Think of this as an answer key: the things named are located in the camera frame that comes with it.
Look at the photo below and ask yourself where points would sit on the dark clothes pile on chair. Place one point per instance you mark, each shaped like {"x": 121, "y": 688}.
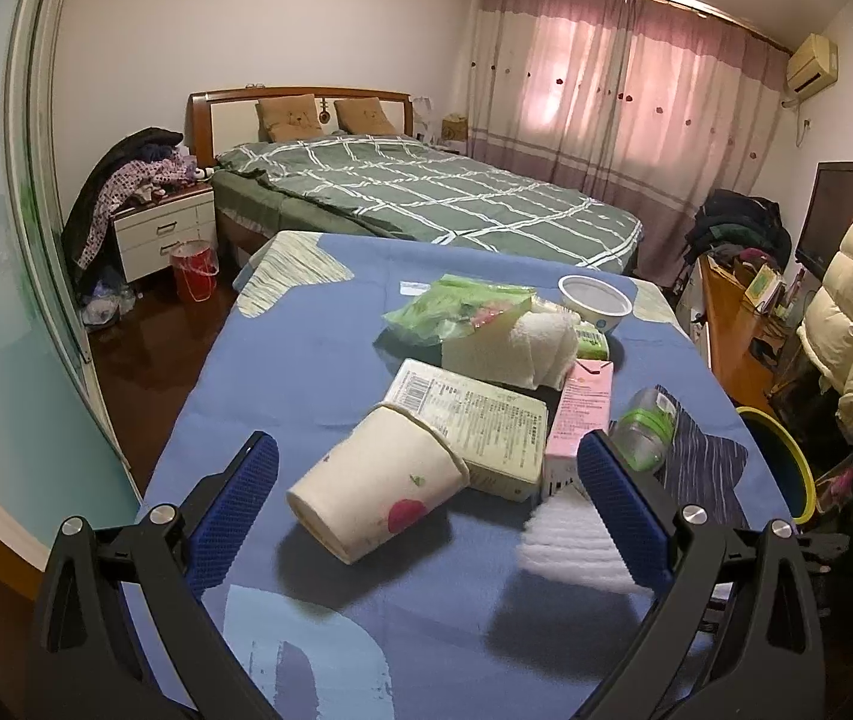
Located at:
{"x": 741, "y": 229}

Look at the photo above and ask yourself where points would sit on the wooden desk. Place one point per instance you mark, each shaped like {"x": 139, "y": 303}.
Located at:
{"x": 734, "y": 315}

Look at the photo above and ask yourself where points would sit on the wooden bed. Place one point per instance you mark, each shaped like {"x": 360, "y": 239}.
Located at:
{"x": 231, "y": 116}

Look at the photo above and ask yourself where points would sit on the brown pillow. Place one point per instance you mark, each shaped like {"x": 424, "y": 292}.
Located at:
{"x": 366, "y": 114}
{"x": 288, "y": 116}

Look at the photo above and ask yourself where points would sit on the pink curtain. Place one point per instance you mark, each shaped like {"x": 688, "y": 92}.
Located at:
{"x": 621, "y": 90}

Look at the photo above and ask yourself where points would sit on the clear bottle with green band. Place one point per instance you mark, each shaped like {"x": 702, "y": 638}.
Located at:
{"x": 644, "y": 427}

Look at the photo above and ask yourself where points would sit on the red bucket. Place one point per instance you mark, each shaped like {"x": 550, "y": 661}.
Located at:
{"x": 192, "y": 270}

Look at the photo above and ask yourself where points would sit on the cream cardboard box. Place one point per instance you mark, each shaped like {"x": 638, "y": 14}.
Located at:
{"x": 471, "y": 420}

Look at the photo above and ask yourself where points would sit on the green plastic bag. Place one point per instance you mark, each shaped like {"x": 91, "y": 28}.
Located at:
{"x": 449, "y": 307}

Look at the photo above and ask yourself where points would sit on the white plastic bowl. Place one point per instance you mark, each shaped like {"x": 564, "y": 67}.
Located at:
{"x": 595, "y": 304}

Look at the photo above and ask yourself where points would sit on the wall air conditioner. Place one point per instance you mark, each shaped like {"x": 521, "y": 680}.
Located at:
{"x": 813, "y": 60}

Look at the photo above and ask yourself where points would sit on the yellow rimmed trash bin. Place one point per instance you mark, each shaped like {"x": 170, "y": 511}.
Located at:
{"x": 779, "y": 465}

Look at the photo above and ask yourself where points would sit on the pile of clothes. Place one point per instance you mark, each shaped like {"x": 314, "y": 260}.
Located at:
{"x": 126, "y": 187}

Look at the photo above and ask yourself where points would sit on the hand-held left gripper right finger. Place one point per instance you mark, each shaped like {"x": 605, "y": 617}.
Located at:
{"x": 621, "y": 510}

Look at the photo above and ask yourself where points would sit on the blue tablecloth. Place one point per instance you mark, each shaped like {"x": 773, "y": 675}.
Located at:
{"x": 284, "y": 360}

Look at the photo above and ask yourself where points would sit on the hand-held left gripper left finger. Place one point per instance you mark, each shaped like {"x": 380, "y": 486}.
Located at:
{"x": 239, "y": 510}

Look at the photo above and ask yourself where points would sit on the green book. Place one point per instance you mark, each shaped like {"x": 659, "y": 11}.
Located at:
{"x": 760, "y": 285}

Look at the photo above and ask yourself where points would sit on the pink drink carton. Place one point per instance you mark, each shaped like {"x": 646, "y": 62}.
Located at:
{"x": 580, "y": 405}

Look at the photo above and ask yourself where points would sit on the black television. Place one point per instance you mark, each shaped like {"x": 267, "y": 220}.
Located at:
{"x": 835, "y": 217}

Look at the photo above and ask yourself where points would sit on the crumpled white tissue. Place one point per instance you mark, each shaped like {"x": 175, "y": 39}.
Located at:
{"x": 576, "y": 547}

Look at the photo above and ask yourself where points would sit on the plastic bags on floor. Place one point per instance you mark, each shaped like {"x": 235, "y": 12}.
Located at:
{"x": 104, "y": 304}

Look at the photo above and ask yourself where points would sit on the white paper cup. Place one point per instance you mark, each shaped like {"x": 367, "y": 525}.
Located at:
{"x": 381, "y": 480}

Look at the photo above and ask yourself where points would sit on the white nightstand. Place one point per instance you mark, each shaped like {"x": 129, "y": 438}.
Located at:
{"x": 164, "y": 229}

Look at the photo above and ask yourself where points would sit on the yellow tissue box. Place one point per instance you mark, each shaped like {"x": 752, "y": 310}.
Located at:
{"x": 454, "y": 127}

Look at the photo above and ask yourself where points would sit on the small green carton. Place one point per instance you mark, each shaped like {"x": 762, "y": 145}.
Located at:
{"x": 591, "y": 341}

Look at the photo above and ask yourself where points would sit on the green checked duvet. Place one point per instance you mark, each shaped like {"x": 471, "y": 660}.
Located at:
{"x": 434, "y": 195}

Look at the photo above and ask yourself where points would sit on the white paper towel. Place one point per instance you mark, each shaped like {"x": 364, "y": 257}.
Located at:
{"x": 516, "y": 345}

